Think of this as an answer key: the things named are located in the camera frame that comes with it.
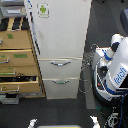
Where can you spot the middle fridge drawer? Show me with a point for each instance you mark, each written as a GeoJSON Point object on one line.
{"type": "Point", "coordinates": [68, 68]}

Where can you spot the grey device on cabinet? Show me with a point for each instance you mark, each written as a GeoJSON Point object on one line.
{"type": "Point", "coordinates": [11, 11]}

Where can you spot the bottom fridge drawer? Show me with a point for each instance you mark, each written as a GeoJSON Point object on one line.
{"type": "Point", "coordinates": [61, 88]}

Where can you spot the wooden drawer cabinet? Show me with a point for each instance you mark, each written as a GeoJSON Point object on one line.
{"type": "Point", "coordinates": [19, 69]}

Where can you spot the white blue robot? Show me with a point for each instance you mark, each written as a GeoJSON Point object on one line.
{"type": "Point", "coordinates": [110, 71]}

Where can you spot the white refrigerator body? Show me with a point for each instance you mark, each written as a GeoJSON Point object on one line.
{"type": "Point", "coordinates": [59, 29]}

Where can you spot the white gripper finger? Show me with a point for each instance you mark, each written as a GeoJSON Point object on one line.
{"type": "Point", "coordinates": [32, 123]}
{"type": "Point", "coordinates": [95, 122]}

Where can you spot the fridge drawer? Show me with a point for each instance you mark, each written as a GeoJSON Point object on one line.
{"type": "Point", "coordinates": [68, 68]}
{"type": "Point", "coordinates": [61, 88]}

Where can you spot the white fridge door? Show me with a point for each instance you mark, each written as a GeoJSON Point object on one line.
{"type": "Point", "coordinates": [63, 33]}

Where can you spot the green android sticker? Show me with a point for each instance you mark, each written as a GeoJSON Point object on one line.
{"type": "Point", "coordinates": [43, 10]}

